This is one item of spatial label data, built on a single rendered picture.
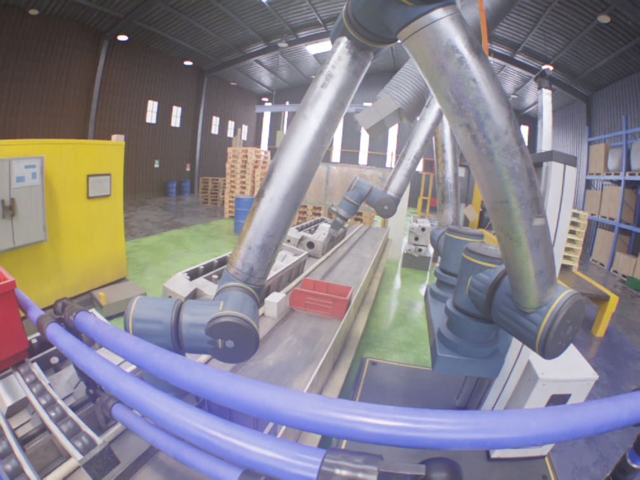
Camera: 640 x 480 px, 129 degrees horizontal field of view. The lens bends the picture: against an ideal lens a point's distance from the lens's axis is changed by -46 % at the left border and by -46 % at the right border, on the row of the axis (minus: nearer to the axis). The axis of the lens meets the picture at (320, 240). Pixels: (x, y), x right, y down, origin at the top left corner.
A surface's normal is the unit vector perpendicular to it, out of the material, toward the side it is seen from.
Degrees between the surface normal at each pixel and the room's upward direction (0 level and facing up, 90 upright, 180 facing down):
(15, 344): 86
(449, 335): 23
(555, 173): 90
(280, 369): 0
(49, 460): 100
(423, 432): 53
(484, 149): 123
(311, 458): 10
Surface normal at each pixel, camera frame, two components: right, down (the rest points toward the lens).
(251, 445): -0.12, -0.83
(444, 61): -0.55, 0.61
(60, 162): 0.95, 0.14
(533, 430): -0.25, -0.45
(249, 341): 0.30, 0.22
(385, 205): -0.18, 0.21
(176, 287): 0.01, -0.62
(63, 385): 0.25, -0.93
